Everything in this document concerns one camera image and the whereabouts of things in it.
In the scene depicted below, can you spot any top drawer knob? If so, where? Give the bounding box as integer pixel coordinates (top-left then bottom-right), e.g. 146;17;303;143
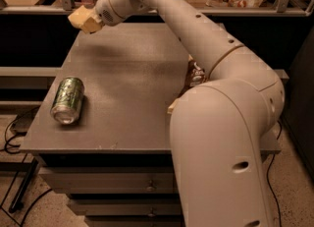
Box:
146;180;157;192

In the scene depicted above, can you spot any yellow sponge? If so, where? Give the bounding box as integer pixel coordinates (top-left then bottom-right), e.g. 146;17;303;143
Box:
68;6;93;29

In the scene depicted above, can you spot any drawer knob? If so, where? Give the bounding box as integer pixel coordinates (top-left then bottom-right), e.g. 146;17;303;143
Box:
147;207;156;217
146;180;157;192

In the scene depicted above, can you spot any sea salt chips bag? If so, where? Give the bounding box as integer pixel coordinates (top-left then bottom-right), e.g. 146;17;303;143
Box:
167;53;209;116

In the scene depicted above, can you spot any grey drawer cabinet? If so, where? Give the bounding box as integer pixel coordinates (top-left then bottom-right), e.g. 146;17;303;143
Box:
19;22;282;227

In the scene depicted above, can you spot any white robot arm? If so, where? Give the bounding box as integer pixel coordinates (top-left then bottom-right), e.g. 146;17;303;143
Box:
91;0;285;227

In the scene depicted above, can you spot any black cables left floor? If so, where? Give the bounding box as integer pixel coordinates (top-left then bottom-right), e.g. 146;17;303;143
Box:
0;106;53;227

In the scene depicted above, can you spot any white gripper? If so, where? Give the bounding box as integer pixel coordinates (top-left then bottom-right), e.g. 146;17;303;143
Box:
80;0;120;33

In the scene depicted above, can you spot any black stand leg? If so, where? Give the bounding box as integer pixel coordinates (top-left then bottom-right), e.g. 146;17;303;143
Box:
9;159;38;213

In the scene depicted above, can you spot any green soda can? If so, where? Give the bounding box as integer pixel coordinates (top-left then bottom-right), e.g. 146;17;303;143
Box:
50;77;84;125

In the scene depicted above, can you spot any metal shelf rail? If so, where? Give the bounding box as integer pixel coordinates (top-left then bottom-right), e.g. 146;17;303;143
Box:
0;0;314;17

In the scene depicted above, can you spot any black cable right floor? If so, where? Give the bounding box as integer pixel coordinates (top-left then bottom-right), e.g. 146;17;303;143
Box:
265;121;284;227

